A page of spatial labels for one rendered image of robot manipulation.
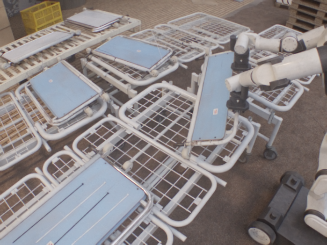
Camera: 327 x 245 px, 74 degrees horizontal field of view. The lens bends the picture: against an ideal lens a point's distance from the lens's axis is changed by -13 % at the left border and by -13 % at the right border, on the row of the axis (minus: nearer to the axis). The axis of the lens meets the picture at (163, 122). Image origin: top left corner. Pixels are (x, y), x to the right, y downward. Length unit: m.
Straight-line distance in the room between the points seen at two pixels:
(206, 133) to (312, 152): 1.40
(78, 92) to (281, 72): 1.44
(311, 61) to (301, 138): 1.77
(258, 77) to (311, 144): 1.73
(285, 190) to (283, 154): 0.56
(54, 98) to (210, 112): 1.16
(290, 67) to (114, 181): 0.96
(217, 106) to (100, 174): 0.76
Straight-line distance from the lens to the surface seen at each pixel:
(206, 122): 1.41
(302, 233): 1.78
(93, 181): 1.30
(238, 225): 1.83
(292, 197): 1.85
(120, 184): 1.28
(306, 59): 0.89
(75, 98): 1.85
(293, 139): 2.54
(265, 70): 0.94
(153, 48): 2.42
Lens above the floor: 1.62
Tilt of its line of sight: 43 degrees down
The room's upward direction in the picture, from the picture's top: straight up
